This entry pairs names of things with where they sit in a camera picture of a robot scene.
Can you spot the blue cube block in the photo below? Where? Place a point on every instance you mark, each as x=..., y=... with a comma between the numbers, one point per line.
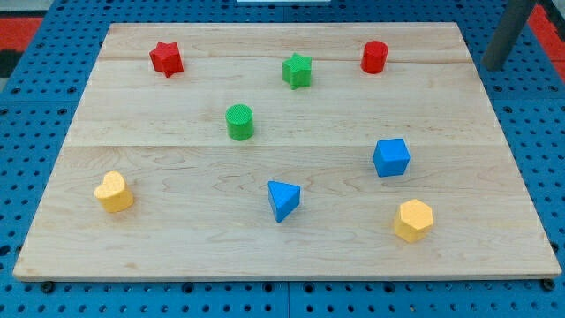
x=391, y=157

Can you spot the wooden board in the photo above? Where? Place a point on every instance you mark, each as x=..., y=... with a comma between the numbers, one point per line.
x=201, y=210

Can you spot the blue triangle block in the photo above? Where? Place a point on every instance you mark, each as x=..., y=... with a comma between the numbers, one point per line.
x=283, y=198

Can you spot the green cylinder block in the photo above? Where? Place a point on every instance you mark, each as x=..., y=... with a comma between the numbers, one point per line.
x=239, y=121

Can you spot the green star block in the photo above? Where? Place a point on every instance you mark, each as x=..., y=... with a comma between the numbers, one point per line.
x=297, y=71

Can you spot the red cylinder block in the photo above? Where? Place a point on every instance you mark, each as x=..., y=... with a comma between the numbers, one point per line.
x=374, y=57

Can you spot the yellow hexagon block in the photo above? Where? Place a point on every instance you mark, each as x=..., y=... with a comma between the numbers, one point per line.
x=413, y=220

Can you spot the red star block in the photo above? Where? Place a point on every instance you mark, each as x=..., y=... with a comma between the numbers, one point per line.
x=166, y=58

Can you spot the yellow heart block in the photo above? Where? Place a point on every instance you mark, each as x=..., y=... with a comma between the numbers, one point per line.
x=113, y=193

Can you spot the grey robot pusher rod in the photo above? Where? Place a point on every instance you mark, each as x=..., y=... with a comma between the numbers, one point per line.
x=512, y=22

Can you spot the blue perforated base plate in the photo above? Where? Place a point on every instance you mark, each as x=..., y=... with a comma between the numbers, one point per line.
x=37, y=105

